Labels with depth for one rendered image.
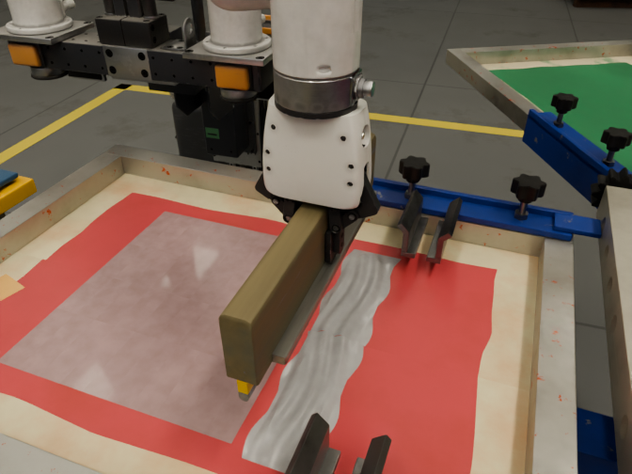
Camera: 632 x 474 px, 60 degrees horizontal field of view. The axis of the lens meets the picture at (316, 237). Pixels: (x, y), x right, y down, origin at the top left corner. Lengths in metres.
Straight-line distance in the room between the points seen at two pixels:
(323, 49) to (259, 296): 0.20
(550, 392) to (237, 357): 0.32
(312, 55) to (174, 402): 0.38
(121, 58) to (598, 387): 1.71
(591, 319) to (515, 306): 1.57
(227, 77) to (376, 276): 0.49
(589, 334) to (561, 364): 1.60
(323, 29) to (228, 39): 0.60
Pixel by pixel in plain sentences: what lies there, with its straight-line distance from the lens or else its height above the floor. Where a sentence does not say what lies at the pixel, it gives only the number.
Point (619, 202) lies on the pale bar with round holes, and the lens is 0.85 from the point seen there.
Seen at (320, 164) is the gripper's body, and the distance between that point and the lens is 0.50.
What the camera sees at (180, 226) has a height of 0.96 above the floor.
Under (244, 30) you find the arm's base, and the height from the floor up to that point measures 1.17.
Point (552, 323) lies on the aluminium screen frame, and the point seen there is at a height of 0.99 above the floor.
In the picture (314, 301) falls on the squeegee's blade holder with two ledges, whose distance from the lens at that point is 0.53.
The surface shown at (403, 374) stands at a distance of 0.63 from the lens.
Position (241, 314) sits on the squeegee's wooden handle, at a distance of 0.43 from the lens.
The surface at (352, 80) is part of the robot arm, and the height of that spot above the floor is 1.27.
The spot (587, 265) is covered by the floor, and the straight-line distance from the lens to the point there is 2.58.
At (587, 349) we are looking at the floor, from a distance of 2.18.
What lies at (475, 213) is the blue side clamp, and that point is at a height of 1.00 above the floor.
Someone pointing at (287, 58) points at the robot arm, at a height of 1.29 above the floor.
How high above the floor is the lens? 1.43
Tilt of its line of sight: 35 degrees down
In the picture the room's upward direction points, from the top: straight up
